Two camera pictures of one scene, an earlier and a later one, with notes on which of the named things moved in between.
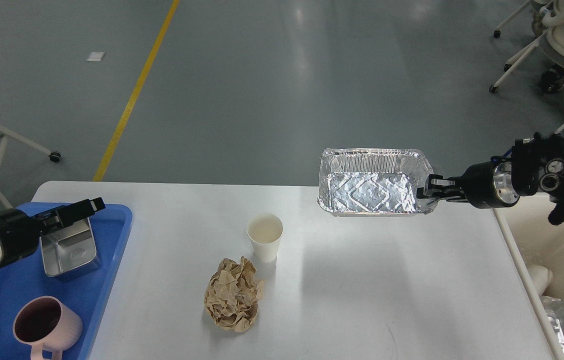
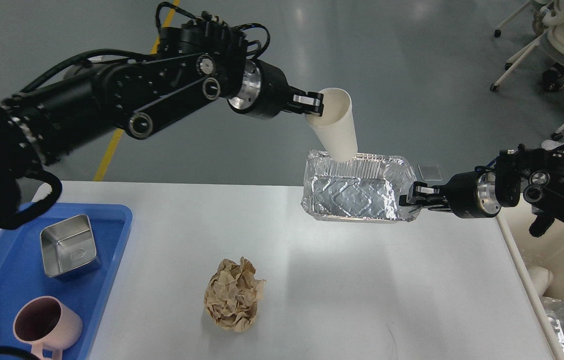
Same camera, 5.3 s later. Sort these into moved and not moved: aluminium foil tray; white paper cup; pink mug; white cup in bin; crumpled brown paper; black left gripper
Moved: black left gripper; white paper cup; aluminium foil tray
Not moved: white cup in bin; crumpled brown paper; pink mug
